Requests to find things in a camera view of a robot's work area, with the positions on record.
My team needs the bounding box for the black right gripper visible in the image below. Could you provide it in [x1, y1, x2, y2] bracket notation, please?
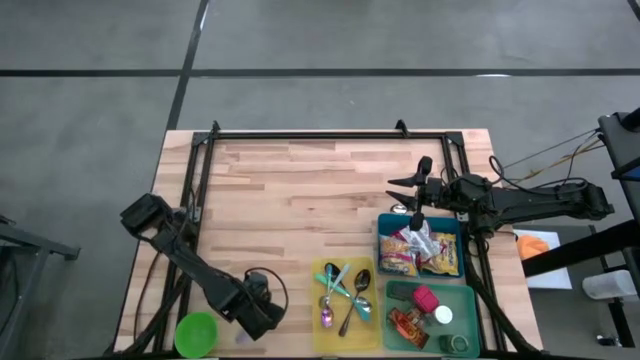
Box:
[385, 155, 452, 233]

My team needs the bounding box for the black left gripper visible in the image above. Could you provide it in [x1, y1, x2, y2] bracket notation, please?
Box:
[219, 273, 287, 342]

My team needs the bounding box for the yellow ramen noodle packet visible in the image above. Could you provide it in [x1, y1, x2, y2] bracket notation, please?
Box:
[418, 231, 461, 278]

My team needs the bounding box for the iridescent rainbow spoon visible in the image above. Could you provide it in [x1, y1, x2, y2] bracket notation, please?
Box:
[321, 273, 335, 330]

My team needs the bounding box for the silver spoon turquoise handle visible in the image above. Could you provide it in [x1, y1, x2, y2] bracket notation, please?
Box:
[313, 272, 374, 314]

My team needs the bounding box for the black spoon teal handle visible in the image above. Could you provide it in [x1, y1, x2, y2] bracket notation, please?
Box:
[323, 262, 373, 323]

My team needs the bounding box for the silver spoon light-blue handle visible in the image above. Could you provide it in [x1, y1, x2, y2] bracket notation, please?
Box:
[318, 263, 352, 309]

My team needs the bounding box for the dark green pepper tin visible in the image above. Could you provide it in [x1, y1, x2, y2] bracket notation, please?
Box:
[387, 283, 416, 302]

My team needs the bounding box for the all-black metal spoon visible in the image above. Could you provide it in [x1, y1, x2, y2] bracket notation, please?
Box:
[337, 268, 373, 338]

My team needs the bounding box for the yellow translucent plastic bin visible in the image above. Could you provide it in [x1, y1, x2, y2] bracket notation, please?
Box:
[310, 256, 382, 352]

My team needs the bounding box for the white-lid glass spice jar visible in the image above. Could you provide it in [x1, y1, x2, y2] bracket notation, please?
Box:
[432, 304, 455, 327]

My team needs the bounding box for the orange brown candy wrapper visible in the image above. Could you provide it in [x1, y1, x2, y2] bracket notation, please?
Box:
[387, 307, 432, 351]

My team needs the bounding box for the green-lid spice jar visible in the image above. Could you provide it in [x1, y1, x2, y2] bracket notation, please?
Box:
[438, 333, 471, 356]

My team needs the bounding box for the blue plastic bin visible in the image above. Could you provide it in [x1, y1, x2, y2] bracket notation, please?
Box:
[376, 212, 466, 280]

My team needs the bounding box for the green plastic bowl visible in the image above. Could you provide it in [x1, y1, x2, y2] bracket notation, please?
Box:
[173, 311, 219, 359]

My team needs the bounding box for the green translucent plastic bin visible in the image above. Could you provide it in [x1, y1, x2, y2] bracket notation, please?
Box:
[383, 279, 482, 358]

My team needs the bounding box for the orange round object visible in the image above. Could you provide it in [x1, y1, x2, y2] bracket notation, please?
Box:
[516, 233, 551, 261]

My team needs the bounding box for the white paper sheet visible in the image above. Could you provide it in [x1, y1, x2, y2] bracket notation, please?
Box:
[512, 228, 574, 290]

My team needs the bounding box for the black side table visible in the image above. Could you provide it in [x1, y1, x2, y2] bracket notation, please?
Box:
[519, 107, 640, 349]

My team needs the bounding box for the white plastic bottle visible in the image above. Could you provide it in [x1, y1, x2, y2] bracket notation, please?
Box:
[581, 269, 639, 301]

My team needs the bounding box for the grey metal stand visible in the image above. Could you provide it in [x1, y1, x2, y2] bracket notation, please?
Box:
[0, 214, 81, 360]

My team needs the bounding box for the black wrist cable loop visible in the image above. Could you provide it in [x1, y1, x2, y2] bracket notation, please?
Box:
[243, 266, 291, 315]

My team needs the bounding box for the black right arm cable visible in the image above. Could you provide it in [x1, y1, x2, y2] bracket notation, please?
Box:
[488, 154, 590, 191]

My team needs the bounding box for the black aluminium table frame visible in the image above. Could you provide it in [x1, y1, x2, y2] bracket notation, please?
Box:
[114, 119, 544, 360]

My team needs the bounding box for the thin brown hanging cable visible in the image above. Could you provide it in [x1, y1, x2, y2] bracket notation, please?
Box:
[132, 249, 164, 342]

